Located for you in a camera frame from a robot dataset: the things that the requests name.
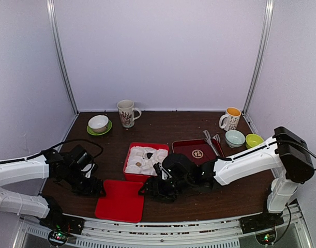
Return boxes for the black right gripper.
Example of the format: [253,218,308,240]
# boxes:
[138,175,192,203]

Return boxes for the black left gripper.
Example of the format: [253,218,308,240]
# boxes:
[65,166,106,196]

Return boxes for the red tin box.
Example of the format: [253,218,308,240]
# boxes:
[123,142,169,183]

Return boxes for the red tin lid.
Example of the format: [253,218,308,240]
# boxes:
[95,179,144,223]

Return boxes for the dark brown chocolate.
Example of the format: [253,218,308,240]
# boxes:
[146,152,153,159]

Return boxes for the metal serving tongs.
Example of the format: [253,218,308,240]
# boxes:
[203,130,222,156]

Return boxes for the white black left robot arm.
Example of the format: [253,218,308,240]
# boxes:
[0,145,105,232]

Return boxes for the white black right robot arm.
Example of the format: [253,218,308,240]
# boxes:
[138,127,315,233]

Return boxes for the white paper liners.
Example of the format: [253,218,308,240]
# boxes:
[125,146,169,176]

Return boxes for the green saucer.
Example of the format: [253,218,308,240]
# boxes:
[86,120,112,136]

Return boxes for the white ceramic bowl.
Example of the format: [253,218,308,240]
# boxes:
[88,115,109,133]

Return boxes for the dark red lacquer tray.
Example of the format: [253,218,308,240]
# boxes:
[171,139,216,166]

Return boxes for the tall coral pattern mug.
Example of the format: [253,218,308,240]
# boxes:
[117,100,142,128]

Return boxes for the blue lined ceramic bowl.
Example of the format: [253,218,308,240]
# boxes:
[225,130,246,148]

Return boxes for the flower pattern mug yellow inside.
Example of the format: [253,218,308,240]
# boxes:
[218,107,242,131]

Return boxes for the lime green plastic bowl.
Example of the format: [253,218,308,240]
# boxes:
[245,133,264,149]

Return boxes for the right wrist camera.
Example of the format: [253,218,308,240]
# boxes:
[153,162,171,180]

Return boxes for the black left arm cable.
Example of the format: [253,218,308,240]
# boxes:
[18,139,104,162]

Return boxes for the aluminium front rail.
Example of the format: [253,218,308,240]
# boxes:
[17,198,310,248]

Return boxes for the aluminium left corner post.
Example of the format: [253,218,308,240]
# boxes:
[46,0,79,115]

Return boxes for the aluminium corner post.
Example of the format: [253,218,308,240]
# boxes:
[243,0,275,116]
[46,0,79,115]

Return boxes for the aluminium right corner post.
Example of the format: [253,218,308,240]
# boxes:
[243,0,275,116]

